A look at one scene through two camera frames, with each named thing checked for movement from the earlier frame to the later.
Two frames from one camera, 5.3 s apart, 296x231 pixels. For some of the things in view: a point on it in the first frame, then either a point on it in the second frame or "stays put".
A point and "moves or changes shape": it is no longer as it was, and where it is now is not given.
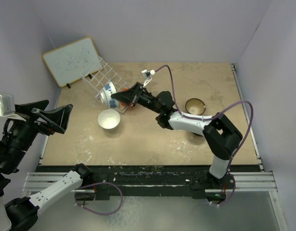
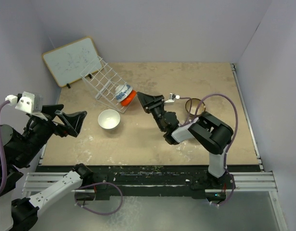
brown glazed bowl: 195,106 stays put
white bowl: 109,119 stays put
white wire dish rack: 97,74 stays put
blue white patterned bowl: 105,96 moves or changes shape
